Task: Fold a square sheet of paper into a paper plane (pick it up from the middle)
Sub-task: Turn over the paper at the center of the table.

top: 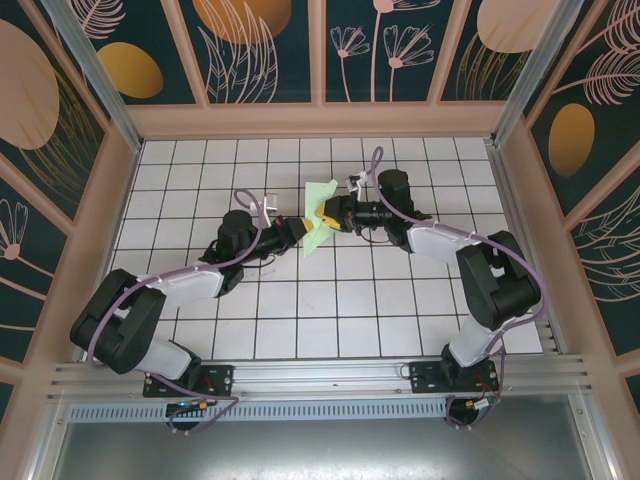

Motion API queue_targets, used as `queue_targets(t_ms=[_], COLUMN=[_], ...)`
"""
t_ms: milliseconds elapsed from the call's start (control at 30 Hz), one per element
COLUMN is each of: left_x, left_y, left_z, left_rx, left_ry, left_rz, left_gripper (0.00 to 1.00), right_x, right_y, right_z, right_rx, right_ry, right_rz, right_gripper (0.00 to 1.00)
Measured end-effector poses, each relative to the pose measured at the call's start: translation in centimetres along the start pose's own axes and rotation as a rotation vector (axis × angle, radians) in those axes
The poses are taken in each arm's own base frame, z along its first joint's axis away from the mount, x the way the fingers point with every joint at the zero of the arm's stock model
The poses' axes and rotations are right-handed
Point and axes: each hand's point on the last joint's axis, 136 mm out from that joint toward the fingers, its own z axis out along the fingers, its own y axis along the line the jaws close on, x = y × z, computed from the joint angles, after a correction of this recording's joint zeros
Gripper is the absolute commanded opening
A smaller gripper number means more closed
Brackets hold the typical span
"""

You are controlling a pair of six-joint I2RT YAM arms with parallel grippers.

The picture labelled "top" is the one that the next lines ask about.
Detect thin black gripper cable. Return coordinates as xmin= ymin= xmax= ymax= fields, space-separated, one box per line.
xmin=242 ymin=253 xmax=284 ymax=270
xmin=355 ymin=228 xmax=392 ymax=245

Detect thin black left gripper cable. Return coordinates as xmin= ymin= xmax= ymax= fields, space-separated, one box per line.
xmin=242 ymin=253 xmax=284 ymax=270

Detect thin black right gripper cable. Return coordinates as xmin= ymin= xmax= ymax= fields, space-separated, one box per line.
xmin=355 ymin=228 xmax=392 ymax=245

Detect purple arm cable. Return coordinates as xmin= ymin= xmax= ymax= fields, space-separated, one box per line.
xmin=362 ymin=146 xmax=551 ymax=430
xmin=85 ymin=188 xmax=274 ymax=435

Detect slotted grey cable duct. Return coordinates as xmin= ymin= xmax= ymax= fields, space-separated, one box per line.
xmin=69 ymin=399 xmax=451 ymax=421

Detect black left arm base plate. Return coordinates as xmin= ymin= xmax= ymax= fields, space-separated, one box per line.
xmin=143 ymin=364 xmax=235 ymax=399

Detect aluminium corner post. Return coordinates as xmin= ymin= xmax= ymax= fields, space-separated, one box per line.
xmin=490 ymin=0 xmax=599 ymax=147
xmin=42 ymin=0 xmax=144 ymax=151

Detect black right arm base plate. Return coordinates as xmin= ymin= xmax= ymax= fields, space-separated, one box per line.
xmin=408 ymin=360 xmax=499 ymax=396

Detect aluminium side rail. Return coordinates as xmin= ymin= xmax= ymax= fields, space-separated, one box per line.
xmin=487 ymin=139 xmax=571 ymax=357

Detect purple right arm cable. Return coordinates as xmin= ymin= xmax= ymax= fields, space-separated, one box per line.
xmin=362 ymin=146 xmax=551 ymax=430

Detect grey sheet metal panel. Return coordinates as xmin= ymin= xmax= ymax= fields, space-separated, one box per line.
xmin=49 ymin=394 xmax=616 ymax=480

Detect aluminium mounting rail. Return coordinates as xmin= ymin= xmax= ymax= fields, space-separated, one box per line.
xmin=47 ymin=354 xmax=594 ymax=404

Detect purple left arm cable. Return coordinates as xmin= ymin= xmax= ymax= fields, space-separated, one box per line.
xmin=85 ymin=188 xmax=274 ymax=435

